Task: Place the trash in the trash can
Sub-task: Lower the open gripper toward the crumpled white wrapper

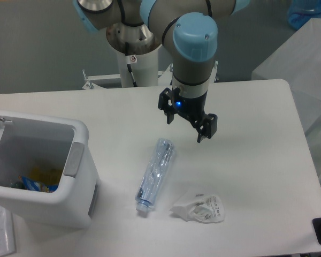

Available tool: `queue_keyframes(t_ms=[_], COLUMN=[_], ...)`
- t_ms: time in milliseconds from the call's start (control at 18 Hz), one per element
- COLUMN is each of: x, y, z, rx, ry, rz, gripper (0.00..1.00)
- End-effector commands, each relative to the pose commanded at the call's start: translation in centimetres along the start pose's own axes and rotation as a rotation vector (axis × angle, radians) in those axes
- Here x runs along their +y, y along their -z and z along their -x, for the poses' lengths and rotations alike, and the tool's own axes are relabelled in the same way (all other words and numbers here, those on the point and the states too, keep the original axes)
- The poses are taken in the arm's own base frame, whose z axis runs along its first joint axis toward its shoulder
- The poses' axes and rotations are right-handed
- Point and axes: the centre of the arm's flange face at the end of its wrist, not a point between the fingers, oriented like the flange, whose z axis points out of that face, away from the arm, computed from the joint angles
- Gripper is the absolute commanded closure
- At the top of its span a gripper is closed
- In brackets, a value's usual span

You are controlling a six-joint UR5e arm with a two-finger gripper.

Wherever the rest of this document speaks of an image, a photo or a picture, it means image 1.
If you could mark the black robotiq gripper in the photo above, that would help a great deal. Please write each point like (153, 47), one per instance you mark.
(188, 102)

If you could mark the crushed clear plastic bottle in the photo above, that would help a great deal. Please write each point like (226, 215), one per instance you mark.
(154, 175)

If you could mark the white paper wrapper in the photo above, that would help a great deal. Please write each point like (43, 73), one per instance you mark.
(199, 206)

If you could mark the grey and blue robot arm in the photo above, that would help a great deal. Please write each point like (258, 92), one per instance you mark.
(186, 29)

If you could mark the white open trash can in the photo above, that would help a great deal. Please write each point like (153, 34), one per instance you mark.
(28, 141)

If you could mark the colourful trash inside can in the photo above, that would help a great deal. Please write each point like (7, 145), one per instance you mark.
(39, 181)

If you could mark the grey side table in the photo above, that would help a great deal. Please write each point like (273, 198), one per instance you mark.
(298, 61)

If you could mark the blue water jug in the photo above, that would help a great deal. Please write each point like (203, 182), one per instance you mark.
(300, 12)

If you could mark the white tray with plastic bag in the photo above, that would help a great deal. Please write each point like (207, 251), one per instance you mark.
(7, 238)

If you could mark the white pedestal base bracket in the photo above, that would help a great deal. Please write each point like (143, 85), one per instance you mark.
(114, 80)

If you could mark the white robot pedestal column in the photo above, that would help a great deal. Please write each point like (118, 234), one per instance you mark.
(140, 68)

